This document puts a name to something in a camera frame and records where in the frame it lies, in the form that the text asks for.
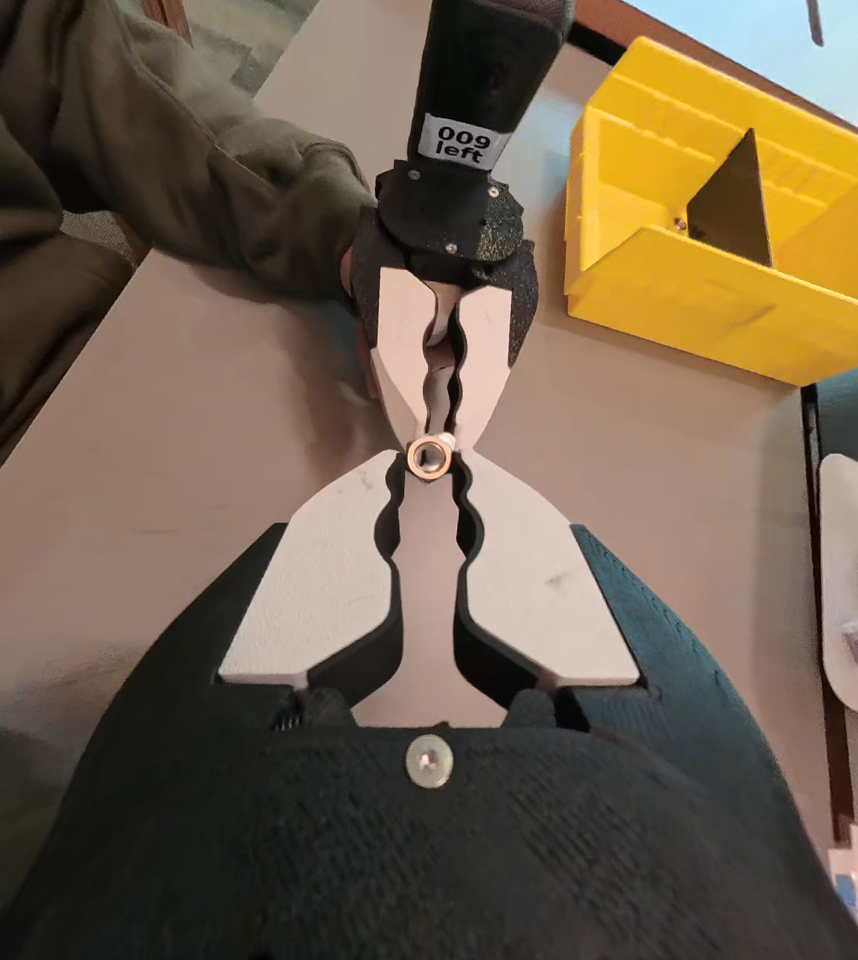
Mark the person's left hand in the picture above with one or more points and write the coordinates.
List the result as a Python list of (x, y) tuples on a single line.
[(346, 274)]

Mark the person's left forearm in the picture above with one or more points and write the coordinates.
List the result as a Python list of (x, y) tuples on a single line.
[(248, 187)]

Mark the black bin divider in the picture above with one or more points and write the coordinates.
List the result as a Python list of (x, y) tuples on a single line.
[(736, 210)]

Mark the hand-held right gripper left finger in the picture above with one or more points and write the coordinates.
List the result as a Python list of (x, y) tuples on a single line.
[(324, 585)]

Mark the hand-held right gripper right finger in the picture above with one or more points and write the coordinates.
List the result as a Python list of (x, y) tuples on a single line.
[(541, 592)]

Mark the yellow plastic bin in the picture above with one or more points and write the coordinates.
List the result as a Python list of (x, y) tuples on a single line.
[(699, 300)]

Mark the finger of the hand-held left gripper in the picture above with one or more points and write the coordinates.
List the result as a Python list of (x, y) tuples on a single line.
[(399, 337), (485, 337)]

